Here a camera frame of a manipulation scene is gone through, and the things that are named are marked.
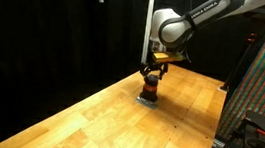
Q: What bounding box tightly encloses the orange handled clamp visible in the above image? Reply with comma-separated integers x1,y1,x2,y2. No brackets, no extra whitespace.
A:
239,116,265,140

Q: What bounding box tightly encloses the black camera tripod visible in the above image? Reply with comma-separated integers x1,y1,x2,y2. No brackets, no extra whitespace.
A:
219,13,262,96

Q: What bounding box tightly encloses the grey flat base plate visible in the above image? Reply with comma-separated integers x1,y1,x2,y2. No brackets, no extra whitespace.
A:
134,96,160,111

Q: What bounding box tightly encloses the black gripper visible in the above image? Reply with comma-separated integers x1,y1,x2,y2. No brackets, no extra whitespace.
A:
138,58,171,82

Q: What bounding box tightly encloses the white vertical pole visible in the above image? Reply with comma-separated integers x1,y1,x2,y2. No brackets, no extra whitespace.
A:
140,0,156,66

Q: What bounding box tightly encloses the small red black object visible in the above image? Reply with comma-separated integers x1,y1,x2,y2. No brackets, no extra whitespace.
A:
139,72,161,104

